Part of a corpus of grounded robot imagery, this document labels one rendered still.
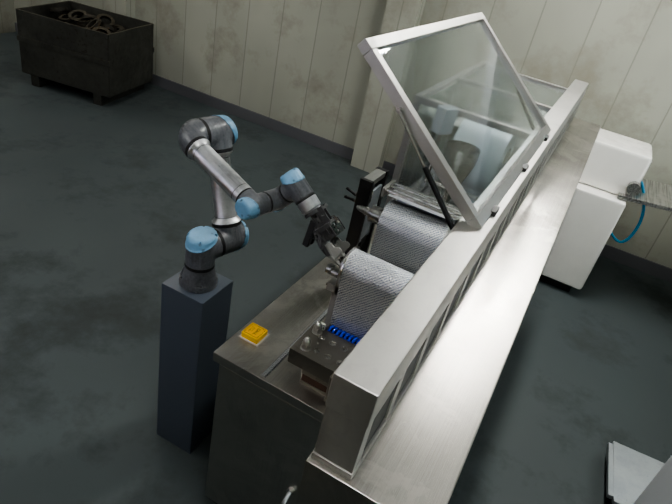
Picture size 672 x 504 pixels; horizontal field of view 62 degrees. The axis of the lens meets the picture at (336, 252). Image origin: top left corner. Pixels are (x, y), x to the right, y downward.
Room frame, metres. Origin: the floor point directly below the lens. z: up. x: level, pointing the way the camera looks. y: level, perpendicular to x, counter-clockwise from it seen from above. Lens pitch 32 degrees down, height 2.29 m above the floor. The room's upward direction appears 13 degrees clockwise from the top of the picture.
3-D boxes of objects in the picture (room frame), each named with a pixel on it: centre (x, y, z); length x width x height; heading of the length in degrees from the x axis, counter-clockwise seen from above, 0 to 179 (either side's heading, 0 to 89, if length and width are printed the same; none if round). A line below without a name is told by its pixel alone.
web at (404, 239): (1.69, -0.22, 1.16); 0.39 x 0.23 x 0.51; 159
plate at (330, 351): (1.39, -0.14, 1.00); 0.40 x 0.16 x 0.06; 69
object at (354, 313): (1.51, -0.15, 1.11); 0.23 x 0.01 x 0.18; 69
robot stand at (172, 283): (1.79, 0.51, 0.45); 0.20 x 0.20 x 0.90; 70
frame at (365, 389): (2.09, -0.64, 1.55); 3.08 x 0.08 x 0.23; 159
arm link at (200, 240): (1.79, 0.51, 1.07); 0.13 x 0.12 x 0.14; 146
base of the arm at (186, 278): (1.79, 0.51, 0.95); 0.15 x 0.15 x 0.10
